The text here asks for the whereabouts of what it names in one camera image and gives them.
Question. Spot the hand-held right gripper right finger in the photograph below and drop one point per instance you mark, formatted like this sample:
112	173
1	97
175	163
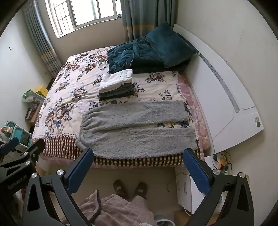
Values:
195	171

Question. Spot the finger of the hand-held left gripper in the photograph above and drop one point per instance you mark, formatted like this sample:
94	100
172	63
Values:
32	150
9	145

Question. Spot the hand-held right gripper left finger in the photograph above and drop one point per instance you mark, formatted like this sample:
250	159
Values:
80	167

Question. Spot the grey fuzzy pants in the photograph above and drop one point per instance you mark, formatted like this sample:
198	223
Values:
130	134

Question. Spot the teal storage cart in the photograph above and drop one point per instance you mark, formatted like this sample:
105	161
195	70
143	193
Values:
17	132

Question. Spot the white nightstand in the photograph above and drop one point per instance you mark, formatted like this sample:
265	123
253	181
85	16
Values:
184	191

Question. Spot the cardboard box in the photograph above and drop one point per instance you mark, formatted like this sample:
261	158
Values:
32	113

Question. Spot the clear plastic box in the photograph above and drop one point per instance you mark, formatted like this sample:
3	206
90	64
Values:
32	97

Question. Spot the grey round container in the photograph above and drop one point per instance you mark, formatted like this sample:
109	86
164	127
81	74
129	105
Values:
164	221

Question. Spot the person's pink pajama legs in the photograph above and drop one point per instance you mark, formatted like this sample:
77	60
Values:
121	210

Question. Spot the yellow box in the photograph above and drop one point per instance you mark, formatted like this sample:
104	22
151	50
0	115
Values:
41	90

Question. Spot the pink quilted mattress pad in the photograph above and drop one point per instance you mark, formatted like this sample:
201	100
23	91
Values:
196	108

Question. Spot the floral bed sheet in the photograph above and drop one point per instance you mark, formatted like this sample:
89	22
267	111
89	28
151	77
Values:
71	91

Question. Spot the white bed headboard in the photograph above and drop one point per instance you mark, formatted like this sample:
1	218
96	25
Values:
217	91

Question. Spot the dark folded clothes stack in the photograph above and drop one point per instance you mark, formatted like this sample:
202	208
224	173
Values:
117	92

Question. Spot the teal striped curtain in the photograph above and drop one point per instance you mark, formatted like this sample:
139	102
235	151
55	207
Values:
43	43
143	17

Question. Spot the teal plush blanket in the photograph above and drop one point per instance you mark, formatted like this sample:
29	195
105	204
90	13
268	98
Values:
128	58

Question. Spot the teal plush pillow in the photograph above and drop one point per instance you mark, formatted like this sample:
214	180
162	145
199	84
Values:
171	45

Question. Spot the window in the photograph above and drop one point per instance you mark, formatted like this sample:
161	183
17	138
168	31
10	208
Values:
86	13

